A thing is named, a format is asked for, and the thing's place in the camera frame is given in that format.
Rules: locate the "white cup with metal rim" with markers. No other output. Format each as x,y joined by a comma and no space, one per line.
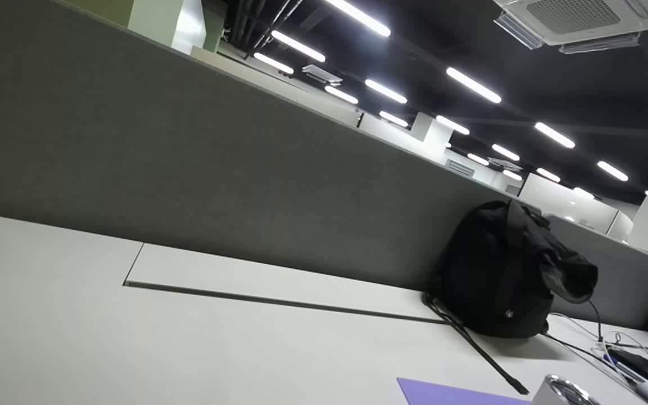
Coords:
556,391

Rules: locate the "black backpack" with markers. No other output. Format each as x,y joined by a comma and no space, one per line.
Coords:
502,272

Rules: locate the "long ceiling light strip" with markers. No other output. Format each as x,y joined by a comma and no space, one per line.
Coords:
360,16

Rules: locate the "purple mat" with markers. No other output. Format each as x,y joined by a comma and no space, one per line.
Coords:
443,394

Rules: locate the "grey fabric desk partition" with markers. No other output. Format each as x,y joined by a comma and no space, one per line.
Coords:
109,131

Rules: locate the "white ceiling air conditioner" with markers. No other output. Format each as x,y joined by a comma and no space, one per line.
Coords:
573,26

